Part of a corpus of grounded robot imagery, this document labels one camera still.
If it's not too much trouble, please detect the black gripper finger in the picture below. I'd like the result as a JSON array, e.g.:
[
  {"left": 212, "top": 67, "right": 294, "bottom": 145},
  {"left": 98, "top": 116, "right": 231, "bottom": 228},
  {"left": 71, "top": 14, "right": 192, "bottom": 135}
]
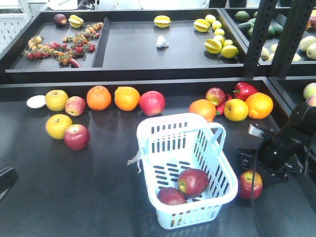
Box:
[{"left": 0, "top": 166, "right": 19, "bottom": 200}]

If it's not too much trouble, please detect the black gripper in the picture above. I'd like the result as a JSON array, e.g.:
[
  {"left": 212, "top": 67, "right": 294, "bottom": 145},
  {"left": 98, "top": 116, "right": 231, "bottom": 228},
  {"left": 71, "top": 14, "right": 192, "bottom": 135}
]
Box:
[{"left": 237, "top": 137, "right": 306, "bottom": 186}]

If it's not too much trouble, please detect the light blue plastic basket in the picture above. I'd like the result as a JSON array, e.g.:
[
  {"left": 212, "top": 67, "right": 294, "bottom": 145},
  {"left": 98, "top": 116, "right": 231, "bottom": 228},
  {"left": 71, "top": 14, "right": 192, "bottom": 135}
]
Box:
[{"left": 126, "top": 113, "right": 239, "bottom": 230}]

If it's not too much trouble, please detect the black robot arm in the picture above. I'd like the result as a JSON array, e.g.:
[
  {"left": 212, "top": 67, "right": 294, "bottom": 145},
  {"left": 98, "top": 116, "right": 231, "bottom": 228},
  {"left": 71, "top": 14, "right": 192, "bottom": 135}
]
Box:
[{"left": 237, "top": 102, "right": 316, "bottom": 186}]

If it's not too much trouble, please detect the large orange right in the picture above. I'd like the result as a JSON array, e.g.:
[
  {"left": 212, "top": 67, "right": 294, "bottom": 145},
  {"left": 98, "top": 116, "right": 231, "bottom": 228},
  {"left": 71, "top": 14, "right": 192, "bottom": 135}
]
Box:
[{"left": 245, "top": 92, "right": 274, "bottom": 119}]

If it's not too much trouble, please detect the yellow apple front left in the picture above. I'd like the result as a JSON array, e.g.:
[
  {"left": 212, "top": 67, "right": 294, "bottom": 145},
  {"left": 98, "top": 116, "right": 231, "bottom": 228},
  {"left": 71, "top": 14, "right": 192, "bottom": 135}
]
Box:
[{"left": 45, "top": 114, "right": 73, "bottom": 140}]

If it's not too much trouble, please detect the pale peach back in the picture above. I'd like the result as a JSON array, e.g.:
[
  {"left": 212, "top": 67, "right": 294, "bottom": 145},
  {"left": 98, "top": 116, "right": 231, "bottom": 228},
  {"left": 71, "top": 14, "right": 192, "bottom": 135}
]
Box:
[{"left": 303, "top": 82, "right": 316, "bottom": 100}]

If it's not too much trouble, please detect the red bell pepper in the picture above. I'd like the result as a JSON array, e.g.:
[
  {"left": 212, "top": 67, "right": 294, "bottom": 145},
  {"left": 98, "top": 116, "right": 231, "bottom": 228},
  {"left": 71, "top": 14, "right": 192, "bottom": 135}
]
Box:
[{"left": 233, "top": 82, "right": 258, "bottom": 101}]

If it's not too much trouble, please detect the red chili pepper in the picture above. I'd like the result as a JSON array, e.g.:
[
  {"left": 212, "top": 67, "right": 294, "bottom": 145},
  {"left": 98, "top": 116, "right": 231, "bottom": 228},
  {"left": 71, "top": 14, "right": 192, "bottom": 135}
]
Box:
[{"left": 215, "top": 94, "right": 233, "bottom": 116}]

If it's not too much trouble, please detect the red apple beside yellow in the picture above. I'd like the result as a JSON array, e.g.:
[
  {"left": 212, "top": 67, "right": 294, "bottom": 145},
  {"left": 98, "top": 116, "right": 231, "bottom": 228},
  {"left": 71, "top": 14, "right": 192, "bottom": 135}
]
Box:
[{"left": 63, "top": 124, "right": 90, "bottom": 151}]

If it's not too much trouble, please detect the white round disc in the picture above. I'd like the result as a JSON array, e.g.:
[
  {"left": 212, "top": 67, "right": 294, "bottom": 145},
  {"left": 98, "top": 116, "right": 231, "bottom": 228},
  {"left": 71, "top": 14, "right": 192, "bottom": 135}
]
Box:
[{"left": 26, "top": 95, "right": 46, "bottom": 109}]

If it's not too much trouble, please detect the orange near centre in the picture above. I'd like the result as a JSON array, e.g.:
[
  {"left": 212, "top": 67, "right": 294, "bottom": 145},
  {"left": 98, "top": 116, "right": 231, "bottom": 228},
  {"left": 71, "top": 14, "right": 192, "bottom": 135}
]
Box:
[{"left": 189, "top": 99, "right": 216, "bottom": 122}]

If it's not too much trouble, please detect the red yellow apple back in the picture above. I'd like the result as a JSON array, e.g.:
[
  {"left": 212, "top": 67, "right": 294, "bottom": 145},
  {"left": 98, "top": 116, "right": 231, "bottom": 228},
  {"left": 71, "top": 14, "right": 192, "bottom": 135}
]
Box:
[{"left": 205, "top": 87, "right": 227, "bottom": 107}]

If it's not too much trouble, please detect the yellow apple back left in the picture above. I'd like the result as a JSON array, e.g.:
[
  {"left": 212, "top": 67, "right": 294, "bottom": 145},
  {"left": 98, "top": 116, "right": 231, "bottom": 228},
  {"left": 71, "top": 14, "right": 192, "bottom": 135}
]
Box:
[{"left": 45, "top": 89, "right": 68, "bottom": 112}]

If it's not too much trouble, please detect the small pink apple left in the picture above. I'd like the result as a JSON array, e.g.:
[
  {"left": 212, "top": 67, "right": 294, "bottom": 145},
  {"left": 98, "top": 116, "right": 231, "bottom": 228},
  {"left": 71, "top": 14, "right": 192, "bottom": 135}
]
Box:
[{"left": 65, "top": 96, "right": 86, "bottom": 117}]

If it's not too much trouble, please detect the black wooden produce stand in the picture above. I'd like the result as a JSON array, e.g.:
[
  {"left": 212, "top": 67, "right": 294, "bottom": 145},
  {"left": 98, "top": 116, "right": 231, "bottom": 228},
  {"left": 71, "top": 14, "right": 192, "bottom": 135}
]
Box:
[{"left": 0, "top": 7, "right": 316, "bottom": 237}]

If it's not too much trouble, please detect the orange far left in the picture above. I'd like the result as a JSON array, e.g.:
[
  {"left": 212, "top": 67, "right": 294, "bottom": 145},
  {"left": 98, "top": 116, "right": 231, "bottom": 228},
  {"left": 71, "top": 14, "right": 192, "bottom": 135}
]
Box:
[{"left": 86, "top": 85, "right": 112, "bottom": 111}]

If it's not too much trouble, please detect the dark plum back tray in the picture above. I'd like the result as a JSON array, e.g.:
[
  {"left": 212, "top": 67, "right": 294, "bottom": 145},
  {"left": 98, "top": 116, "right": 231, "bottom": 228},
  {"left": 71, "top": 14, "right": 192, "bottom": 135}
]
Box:
[{"left": 53, "top": 14, "right": 68, "bottom": 27}]

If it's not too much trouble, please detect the white garlic bulb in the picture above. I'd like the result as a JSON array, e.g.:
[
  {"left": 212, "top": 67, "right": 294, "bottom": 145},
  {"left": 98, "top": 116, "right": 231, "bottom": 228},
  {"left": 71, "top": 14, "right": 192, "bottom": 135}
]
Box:
[{"left": 156, "top": 36, "right": 169, "bottom": 48}]

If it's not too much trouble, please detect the yellow starfruit left tray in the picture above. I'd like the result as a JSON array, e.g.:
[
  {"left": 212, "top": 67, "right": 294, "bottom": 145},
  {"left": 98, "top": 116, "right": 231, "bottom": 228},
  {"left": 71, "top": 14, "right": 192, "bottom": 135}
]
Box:
[{"left": 68, "top": 15, "right": 84, "bottom": 28}]

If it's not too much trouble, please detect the yellow starfruit centre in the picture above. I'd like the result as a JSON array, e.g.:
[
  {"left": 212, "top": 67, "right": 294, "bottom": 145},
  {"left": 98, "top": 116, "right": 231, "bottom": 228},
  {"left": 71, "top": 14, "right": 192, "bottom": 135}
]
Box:
[{"left": 154, "top": 15, "right": 171, "bottom": 28}]

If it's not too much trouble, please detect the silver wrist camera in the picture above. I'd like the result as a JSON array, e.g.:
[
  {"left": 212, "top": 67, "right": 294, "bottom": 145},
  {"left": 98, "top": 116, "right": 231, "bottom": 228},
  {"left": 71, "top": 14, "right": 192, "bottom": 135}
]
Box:
[{"left": 248, "top": 124, "right": 274, "bottom": 139}]

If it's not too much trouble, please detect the black upright post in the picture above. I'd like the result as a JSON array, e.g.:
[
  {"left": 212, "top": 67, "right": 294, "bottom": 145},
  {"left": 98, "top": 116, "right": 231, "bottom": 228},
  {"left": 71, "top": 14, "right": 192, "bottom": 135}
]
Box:
[
  {"left": 243, "top": 0, "right": 277, "bottom": 80},
  {"left": 270, "top": 0, "right": 316, "bottom": 77}
]

